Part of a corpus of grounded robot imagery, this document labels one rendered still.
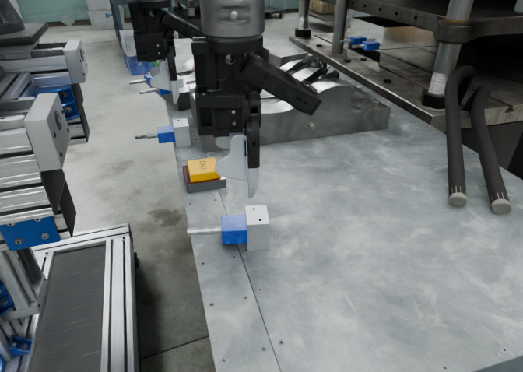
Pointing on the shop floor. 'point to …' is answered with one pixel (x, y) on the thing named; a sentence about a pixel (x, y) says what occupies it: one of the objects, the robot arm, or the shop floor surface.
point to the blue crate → (138, 65)
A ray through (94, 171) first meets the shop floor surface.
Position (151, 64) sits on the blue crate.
